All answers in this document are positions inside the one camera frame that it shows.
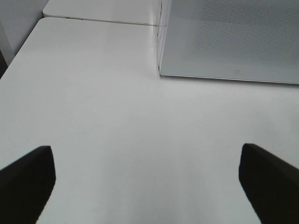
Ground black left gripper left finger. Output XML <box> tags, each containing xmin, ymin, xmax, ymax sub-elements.
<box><xmin>0</xmin><ymin>146</ymin><xmax>56</xmax><ymax>224</ymax></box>

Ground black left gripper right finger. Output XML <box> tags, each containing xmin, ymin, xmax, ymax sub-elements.
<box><xmin>238</xmin><ymin>143</ymin><xmax>299</xmax><ymax>224</ymax></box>

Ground white microwave door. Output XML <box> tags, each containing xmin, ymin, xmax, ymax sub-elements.
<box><xmin>159</xmin><ymin>0</ymin><xmax>299</xmax><ymax>84</ymax></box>

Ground white microwave oven body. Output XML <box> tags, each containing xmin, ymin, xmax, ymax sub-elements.
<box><xmin>154</xmin><ymin>0</ymin><xmax>172</xmax><ymax>77</ymax></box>

